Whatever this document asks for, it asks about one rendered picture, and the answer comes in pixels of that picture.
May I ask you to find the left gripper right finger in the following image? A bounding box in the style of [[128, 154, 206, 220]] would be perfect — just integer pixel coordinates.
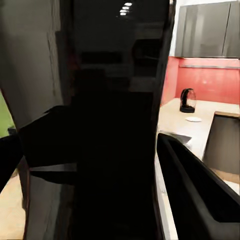
[[156, 133, 240, 240]]

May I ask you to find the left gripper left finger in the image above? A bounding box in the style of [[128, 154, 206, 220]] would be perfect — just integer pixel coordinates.
[[0, 134, 24, 193]]

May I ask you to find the bottle of coffee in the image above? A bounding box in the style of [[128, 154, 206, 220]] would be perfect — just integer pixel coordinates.
[[0, 0, 177, 240]]

